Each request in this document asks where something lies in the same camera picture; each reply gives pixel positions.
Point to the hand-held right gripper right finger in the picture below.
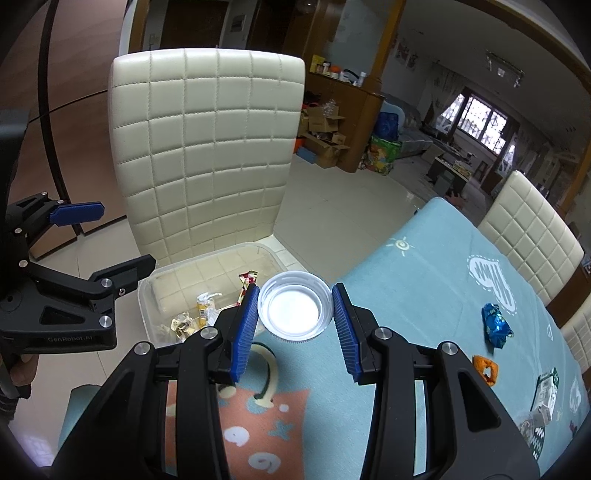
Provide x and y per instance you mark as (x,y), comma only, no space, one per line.
(344,332)

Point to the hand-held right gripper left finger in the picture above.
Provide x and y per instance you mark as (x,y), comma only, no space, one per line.
(244,332)

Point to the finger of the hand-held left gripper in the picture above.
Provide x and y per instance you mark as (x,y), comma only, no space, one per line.
(78,213)
(124,274)

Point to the red gold checkered wrapper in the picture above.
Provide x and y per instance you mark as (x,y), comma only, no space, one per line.
(247,286)

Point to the clear round plastic lid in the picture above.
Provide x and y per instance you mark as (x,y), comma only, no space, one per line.
(294,307)

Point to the clear plastic storage container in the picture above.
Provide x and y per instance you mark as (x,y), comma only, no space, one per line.
(184,277)

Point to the shiny wrapper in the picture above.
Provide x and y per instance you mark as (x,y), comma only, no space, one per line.
(182,327)

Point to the person's left hand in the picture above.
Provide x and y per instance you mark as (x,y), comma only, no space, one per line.
(24,371)

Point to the light blue printed tablecloth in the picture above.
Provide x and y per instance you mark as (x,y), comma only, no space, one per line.
(415,277)

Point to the cream quilted leather chair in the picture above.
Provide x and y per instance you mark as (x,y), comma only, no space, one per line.
(531,235)
(579,337)
(203,152)

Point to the orange snack wrapper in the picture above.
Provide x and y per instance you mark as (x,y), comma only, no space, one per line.
(487,369)

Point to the blue snack wrapper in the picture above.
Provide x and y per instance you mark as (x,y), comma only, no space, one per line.
(496,323)

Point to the green colourful bag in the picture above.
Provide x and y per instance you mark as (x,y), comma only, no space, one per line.
(381,154)

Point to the low coffee table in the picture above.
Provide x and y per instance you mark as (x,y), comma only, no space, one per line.
(450,173)

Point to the pile of cardboard boxes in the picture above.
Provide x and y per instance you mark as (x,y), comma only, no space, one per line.
(323,134)

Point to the grey sofa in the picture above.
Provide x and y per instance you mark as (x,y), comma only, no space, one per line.
(415,134)

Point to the blue bag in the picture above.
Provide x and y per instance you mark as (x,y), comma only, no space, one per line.
(388,125)

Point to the white and green carton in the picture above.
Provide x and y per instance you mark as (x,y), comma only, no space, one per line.
(547,392)

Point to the wooden partition cabinet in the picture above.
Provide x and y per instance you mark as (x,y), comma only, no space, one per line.
(364,110)

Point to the barred window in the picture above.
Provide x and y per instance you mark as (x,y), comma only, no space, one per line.
(480,122)

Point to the row of bottles and boxes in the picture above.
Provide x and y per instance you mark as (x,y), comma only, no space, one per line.
(337,71)

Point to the ceiling track lamp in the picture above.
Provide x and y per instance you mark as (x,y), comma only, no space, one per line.
(505,69)

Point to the red wall decorations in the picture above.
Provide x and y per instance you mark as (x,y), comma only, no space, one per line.
(407,53)

